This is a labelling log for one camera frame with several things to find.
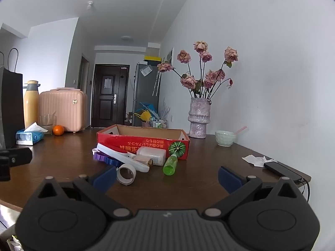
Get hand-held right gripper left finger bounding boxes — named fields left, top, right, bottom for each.
left=37, top=165, right=133, bottom=220

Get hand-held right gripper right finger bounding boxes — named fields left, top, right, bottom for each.
left=204, top=166, right=301, bottom=218

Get purple gear-shaped lid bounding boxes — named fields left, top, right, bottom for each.
left=93, top=153, right=111, bottom=163

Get white tape roll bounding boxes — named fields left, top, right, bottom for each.
left=116, top=164, right=137, bottom=186

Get beige charger plug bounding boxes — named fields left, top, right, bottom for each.
left=136, top=155, right=154, bottom=168

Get red cardboard box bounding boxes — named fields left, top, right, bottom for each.
left=97, top=124, right=190, bottom=160

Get green spray bottle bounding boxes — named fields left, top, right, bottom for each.
left=163, top=155, right=179, bottom=176

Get blue tissue pack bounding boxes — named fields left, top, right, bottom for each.
left=16, top=122, right=49, bottom=146

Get crumpled white tissue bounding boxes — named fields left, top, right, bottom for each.
left=241, top=154, right=277, bottom=167

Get pale green bowl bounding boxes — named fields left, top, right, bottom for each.
left=215, top=130, right=237, bottom=147

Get clear drinking glass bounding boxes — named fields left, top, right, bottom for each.
left=39, top=113, right=57, bottom=135

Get black phone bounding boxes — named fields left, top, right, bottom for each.
left=263, top=161, right=302, bottom=183

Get black paper bag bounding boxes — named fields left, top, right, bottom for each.
left=0, top=48, right=26, bottom=149

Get yellow thermos bottle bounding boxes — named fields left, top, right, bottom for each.
left=23, top=80, right=41, bottom=129

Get pink suitcase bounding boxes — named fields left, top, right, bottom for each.
left=39, top=88, right=88, bottom=133

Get speckled purple vase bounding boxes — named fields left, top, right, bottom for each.
left=188, top=97, right=211, bottom=139

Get storage rack with bottles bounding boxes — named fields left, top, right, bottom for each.
left=149, top=118, right=168, bottom=129

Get yellow and blue bags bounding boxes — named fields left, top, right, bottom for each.
left=134, top=102, right=159, bottom=123

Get dark brown door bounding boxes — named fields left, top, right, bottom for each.
left=91, top=64, right=130, bottom=129

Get grey refrigerator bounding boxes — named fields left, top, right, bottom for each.
left=132, top=62, right=160, bottom=127

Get dried pink roses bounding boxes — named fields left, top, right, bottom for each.
left=157, top=41, right=239, bottom=100

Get black charging cable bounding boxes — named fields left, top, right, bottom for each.
left=298, top=177, right=311, bottom=202

